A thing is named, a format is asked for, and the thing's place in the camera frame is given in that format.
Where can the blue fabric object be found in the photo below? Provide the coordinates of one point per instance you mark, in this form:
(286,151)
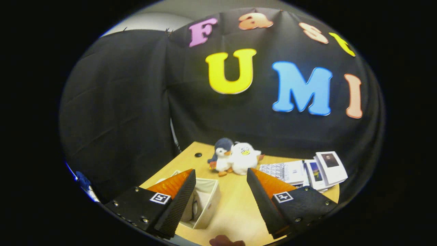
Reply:
(82,179)

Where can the white book dark photo cover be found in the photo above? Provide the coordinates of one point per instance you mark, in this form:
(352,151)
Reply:
(333,167)

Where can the black table grommet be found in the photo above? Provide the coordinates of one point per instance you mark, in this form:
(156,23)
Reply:
(198,154)

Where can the blue and white penguin plush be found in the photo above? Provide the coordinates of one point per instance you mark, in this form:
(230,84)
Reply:
(222,162)

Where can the white duck plush toy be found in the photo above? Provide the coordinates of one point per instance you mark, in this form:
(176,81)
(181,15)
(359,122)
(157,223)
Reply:
(244,160)

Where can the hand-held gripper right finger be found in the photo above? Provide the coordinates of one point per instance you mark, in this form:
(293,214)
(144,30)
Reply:
(268,208)

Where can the grey patterned cover book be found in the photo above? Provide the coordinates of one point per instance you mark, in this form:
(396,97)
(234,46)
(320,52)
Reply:
(286,171)

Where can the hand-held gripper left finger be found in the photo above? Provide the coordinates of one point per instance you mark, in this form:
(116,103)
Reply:
(179,208)

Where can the cream fabric storage box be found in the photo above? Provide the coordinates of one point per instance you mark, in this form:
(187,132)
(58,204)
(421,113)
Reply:
(210,205)

